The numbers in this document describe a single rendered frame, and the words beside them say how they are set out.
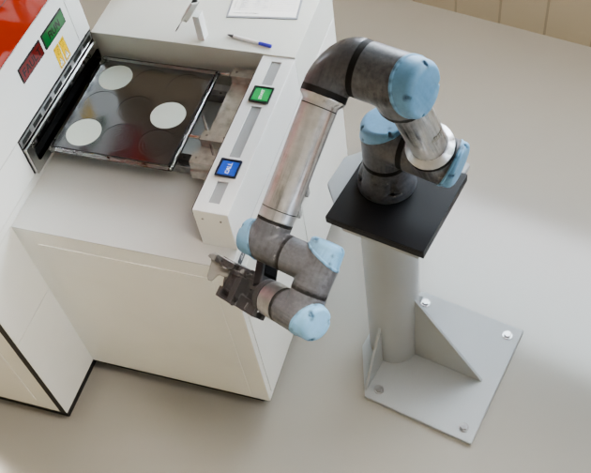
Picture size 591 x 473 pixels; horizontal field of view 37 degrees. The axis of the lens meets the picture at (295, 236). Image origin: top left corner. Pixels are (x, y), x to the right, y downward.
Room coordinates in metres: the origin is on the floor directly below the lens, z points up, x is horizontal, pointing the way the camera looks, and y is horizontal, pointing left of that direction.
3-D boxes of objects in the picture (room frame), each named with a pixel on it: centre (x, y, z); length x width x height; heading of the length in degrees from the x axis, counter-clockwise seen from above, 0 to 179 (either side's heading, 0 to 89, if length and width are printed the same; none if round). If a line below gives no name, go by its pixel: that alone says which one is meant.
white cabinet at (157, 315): (1.83, 0.24, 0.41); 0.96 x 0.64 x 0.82; 154
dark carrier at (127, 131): (1.81, 0.37, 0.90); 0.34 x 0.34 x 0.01; 64
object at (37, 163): (1.89, 0.57, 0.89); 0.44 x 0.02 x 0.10; 154
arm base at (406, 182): (1.43, -0.26, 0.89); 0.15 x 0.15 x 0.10
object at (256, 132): (1.59, 0.07, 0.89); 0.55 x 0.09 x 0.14; 154
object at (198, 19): (1.98, 0.16, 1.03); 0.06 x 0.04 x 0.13; 64
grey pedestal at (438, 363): (1.37, -0.34, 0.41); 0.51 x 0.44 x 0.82; 52
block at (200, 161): (1.57, 0.19, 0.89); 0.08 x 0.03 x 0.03; 64
